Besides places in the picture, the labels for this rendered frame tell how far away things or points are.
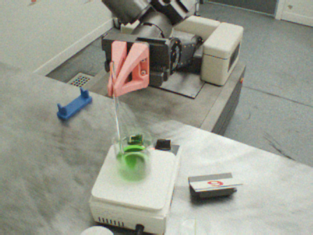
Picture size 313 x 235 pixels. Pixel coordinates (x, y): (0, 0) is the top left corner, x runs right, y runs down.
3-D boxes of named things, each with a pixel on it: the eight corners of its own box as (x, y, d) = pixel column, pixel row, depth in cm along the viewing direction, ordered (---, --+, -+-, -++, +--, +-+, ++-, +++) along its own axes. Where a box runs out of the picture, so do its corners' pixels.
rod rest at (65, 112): (84, 95, 82) (82, 84, 79) (93, 99, 80) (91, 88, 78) (56, 116, 76) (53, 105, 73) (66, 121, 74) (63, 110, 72)
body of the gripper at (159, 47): (167, 45, 42) (179, 24, 47) (99, 36, 44) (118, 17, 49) (166, 84, 46) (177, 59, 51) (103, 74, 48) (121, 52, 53)
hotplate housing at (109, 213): (124, 145, 68) (121, 117, 63) (182, 154, 66) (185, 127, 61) (89, 235, 52) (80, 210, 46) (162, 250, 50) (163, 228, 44)
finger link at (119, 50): (144, 75, 36) (165, 39, 43) (89, 66, 37) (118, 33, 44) (146, 119, 40) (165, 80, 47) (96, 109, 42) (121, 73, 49)
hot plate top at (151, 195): (112, 145, 57) (112, 142, 57) (176, 156, 55) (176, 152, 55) (89, 198, 48) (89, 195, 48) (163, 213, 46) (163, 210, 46)
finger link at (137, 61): (129, 73, 36) (152, 38, 43) (75, 64, 38) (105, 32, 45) (133, 116, 41) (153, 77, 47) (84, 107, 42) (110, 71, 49)
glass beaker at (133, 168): (112, 185, 50) (106, 150, 44) (119, 156, 55) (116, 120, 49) (155, 189, 49) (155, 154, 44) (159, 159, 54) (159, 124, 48)
